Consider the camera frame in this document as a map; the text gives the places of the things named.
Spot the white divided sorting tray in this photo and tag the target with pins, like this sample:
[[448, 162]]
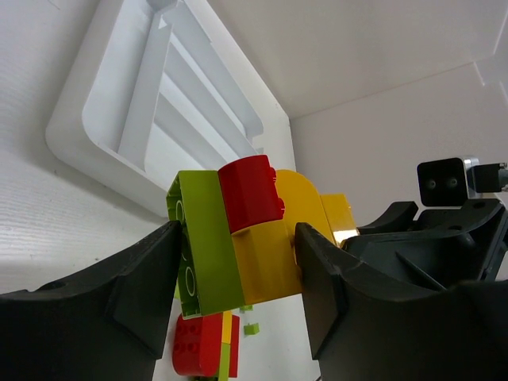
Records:
[[158, 87]]

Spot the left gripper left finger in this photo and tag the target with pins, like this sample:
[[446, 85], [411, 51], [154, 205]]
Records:
[[106, 322]]

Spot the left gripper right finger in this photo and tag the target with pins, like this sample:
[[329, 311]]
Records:
[[364, 325]]

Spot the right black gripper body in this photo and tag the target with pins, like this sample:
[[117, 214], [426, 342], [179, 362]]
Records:
[[435, 248]]

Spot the small green lego stud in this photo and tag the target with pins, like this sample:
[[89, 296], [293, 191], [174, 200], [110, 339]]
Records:
[[251, 329]]

